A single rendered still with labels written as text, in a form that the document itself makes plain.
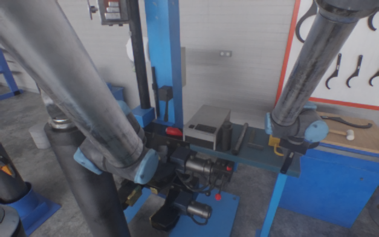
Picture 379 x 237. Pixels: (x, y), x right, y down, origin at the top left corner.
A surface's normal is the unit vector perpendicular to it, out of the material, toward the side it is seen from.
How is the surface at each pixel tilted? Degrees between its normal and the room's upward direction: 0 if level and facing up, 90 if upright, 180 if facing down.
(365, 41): 90
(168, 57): 90
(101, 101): 92
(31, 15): 97
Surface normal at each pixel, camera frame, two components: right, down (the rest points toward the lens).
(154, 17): -0.40, 0.45
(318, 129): -0.07, 0.48
